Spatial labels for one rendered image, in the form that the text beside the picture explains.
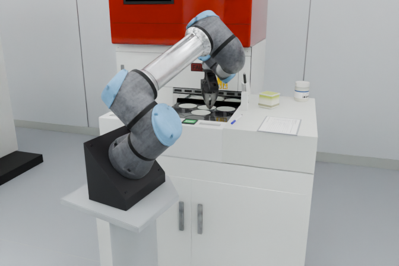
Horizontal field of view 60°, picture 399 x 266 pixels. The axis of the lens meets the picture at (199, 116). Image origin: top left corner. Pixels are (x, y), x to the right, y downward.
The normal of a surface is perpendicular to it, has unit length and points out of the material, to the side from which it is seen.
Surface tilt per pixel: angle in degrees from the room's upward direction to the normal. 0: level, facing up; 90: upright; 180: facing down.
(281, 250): 90
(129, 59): 90
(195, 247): 90
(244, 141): 90
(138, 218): 0
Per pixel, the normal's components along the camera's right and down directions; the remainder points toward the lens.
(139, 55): -0.29, 0.27
